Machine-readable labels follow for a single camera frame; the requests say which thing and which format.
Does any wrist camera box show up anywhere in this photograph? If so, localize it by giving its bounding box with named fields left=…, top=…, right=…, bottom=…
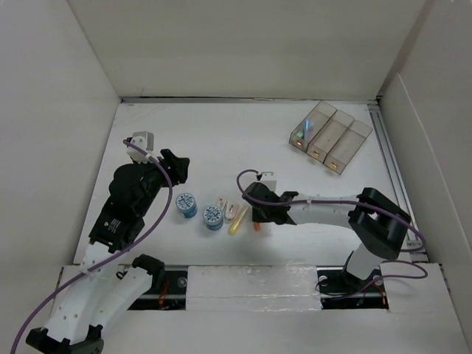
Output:
left=257, top=171, right=277, bottom=192
left=126, top=131, right=154, bottom=164

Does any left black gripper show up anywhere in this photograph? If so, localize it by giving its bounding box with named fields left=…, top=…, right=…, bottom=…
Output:
left=133, top=148, right=187, bottom=215

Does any middle clear organizer bin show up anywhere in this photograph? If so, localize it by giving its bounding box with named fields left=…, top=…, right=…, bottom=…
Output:
left=307, top=110, right=355, bottom=162

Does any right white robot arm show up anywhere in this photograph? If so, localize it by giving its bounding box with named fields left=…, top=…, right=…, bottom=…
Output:
left=243, top=181, right=411, bottom=293

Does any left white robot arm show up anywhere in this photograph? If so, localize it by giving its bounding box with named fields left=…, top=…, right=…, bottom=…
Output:
left=26, top=145, right=190, bottom=353

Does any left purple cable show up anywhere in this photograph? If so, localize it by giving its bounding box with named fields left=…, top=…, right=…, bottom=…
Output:
left=10, top=138, right=174, bottom=351

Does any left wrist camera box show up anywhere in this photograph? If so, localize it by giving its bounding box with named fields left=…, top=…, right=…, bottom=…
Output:
left=126, top=131, right=154, bottom=164

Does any clear organizer bin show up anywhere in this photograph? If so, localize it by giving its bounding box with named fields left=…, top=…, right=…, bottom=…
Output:
left=307, top=110, right=355, bottom=162
left=289, top=101, right=337, bottom=152
left=324, top=120, right=372, bottom=175

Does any white staple box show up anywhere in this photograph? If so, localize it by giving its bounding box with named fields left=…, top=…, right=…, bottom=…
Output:
left=215, top=197, right=228, bottom=212

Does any blue slime jar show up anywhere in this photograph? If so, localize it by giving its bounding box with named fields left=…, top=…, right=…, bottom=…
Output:
left=176, top=192, right=198, bottom=218
left=203, top=205, right=223, bottom=231

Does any yellow highlighter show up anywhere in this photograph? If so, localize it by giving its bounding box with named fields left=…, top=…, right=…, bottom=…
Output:
left=229, top=205, right=250, bottom=236

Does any left blue slime jar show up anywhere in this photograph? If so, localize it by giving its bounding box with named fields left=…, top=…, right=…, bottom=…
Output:
left=176, top=192, right=198, bottom=218

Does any blue highlighter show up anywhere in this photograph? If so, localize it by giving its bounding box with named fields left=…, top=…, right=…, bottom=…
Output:
left=303, top=119, right=311, bottom=142

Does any left clear organizer bin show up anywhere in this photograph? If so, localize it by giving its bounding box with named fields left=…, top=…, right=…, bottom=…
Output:
left=289, top=101, right=337, bottom=152

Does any aluminium rail back edge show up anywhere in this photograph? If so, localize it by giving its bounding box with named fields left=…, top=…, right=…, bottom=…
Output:
left=121, top=96, right=378, bottom=105

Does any front black mounting rail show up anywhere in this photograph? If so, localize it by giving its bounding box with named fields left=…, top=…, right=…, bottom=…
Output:
left=131, top=265, right=389, bottom=310

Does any pink mini stapler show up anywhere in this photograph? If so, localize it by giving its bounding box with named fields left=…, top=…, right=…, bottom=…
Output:
left=224, top=201, right=240, bottom=221

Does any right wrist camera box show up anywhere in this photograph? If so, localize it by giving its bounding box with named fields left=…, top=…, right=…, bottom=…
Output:
left=257, top=171, right=277, bottom=192

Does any right blue slime jar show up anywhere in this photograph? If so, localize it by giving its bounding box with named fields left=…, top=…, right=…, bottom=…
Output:
left=203, top=205, right=223, bottom=231

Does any right clear organizer bin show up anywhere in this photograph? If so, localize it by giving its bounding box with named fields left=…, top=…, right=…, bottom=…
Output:
left=324, top=120, right=372, bottom=175

